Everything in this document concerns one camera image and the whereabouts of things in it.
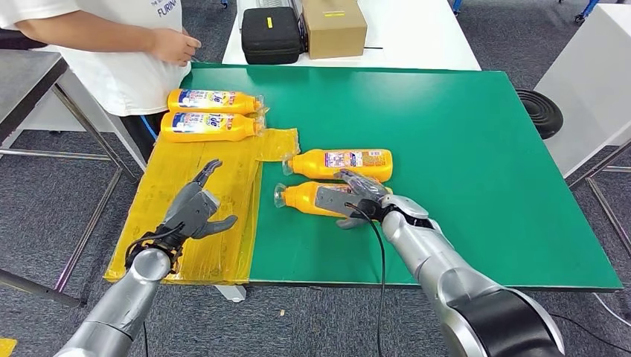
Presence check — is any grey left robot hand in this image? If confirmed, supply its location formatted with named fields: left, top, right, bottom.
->
left=162, top=158, right=239, bottom=241

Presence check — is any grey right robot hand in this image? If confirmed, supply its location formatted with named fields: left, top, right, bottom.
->
left=335, top=169, right=395, bottom=231

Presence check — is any person's right hand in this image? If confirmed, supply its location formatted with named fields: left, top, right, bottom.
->
left=147, top=27, right=202, bottom=68

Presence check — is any orange detergent bottle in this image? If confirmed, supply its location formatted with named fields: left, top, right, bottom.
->
left=274, top=181, right=394, bottom=219
left=281, top=148, right=394, bottom=183
left=167, top=89, right=265, bottom=116
left=160, top=112, right=267, bottom=144

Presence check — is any yellow plastic film sheet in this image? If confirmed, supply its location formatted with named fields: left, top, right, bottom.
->
left=104, top=128, right=301, bottom=287

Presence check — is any person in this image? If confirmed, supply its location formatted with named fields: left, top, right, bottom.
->
left=0, top=0, right=203, bottom=164

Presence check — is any black zip case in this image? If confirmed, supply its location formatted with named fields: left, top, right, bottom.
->
left=241, top=7, right=303, bottom=66

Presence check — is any silver grey device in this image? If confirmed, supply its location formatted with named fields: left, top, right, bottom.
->
left=236, top=0, right=309, bottom=30

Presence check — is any green topped table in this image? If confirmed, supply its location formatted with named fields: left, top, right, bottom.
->
left=179, top=64, right=623, bottom=307

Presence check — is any grey metal leg table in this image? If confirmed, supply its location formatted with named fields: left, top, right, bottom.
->
left=0, top=49, right=141, bottom=309

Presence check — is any brown cardboard box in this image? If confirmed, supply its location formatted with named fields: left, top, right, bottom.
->
left=301, top=0, right=369, bottom=60

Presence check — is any black round stool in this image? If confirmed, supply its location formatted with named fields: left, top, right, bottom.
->
left=515, top=89, right=565, bottom=141

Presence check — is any blue wheeled cart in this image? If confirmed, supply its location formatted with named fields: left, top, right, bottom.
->
left=574, top=0, right=600, bottom=25

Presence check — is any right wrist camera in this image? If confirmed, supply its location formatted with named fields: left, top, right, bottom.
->
left=315, top=184, right=378, bottom=221

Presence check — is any black right camera cable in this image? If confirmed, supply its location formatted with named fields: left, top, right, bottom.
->
left=345, top=202, right=386, bottom=357

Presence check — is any black floor cable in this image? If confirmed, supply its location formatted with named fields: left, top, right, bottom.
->
left=549, top=312, right=631, bottom=342

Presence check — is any white floor cable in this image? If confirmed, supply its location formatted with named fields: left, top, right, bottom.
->
left=591, top=293, right=631, bottom=329

